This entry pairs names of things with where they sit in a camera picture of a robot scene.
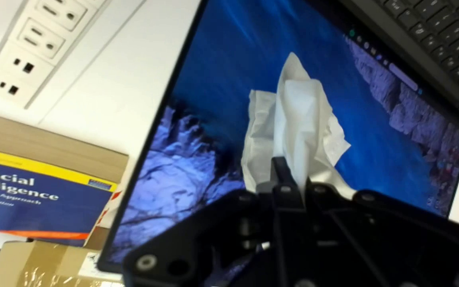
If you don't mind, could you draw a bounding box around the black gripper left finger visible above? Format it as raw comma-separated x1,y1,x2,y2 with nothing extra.
121,155,300,287

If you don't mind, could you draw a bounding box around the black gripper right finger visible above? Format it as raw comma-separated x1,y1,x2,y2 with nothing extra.
297,179,459,287

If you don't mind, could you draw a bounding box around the white paper napkin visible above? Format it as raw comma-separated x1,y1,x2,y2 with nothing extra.
239,52,356,202

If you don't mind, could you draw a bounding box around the black laptop with blue wallpaper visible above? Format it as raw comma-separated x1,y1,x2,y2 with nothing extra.
98,0,459,273

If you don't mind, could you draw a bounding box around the brown cardboard box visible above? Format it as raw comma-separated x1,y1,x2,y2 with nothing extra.
0,240,125,287

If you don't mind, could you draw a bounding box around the blue artificial intelligence textbook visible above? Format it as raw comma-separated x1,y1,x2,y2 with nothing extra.
0,146,123,249

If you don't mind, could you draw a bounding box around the white power outlet strip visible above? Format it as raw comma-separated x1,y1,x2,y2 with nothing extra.
0,0,109,111

